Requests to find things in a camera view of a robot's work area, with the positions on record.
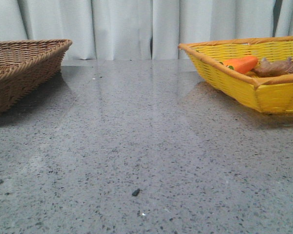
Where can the orange toy carrot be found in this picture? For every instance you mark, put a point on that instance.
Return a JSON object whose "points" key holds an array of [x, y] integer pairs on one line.
{"points": [[241, 65]]}

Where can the brown ginger root toy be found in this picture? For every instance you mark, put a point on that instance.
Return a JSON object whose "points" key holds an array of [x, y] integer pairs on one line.
{"points": [[276, 68]]}

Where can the white curtain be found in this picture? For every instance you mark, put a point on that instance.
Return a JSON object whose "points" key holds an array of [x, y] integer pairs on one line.
{"points": [[142, 29]]}

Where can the yellow woven basket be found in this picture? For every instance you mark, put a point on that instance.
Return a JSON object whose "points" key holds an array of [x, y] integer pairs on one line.
{"points": [[266, 95]]}

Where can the small black debris piece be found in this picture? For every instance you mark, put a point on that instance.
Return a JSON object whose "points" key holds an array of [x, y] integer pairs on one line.
{"points": [[136, 192]]}

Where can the brown wicker basket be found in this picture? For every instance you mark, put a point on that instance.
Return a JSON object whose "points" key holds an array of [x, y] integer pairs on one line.
{"points": [[26, 64]]}

